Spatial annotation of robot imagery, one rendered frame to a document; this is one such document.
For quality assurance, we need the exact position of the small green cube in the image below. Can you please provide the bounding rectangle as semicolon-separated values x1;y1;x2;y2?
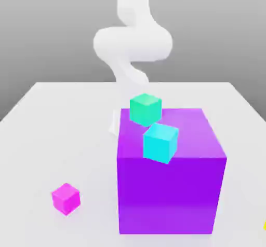
129;93;163;128

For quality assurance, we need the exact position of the small magenta cube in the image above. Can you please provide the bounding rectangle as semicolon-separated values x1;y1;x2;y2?
51;182;81;216

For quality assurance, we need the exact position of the large purple box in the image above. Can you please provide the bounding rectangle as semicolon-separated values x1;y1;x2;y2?
116;108;228;235

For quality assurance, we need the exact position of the small cyan cube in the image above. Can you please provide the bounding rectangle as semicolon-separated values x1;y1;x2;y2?
142;122;179;165

